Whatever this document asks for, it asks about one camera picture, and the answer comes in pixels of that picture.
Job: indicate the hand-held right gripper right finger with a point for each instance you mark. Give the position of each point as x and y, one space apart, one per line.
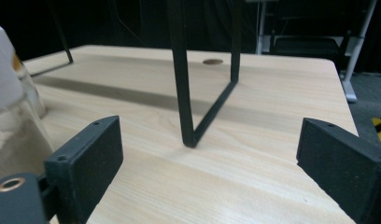
344 165

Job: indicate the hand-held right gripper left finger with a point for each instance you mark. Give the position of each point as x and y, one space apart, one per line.
92 161

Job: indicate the black small shelf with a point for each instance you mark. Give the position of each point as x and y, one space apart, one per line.
182 93

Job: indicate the white-lidded glass seasoning bottle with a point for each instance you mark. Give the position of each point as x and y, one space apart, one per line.
5 81

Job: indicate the black chair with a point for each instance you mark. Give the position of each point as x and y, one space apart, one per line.
303 46

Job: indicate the brown table grommet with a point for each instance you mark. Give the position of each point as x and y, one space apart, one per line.
213 62

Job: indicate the white desk frame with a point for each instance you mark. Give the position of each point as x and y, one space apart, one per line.
355 56

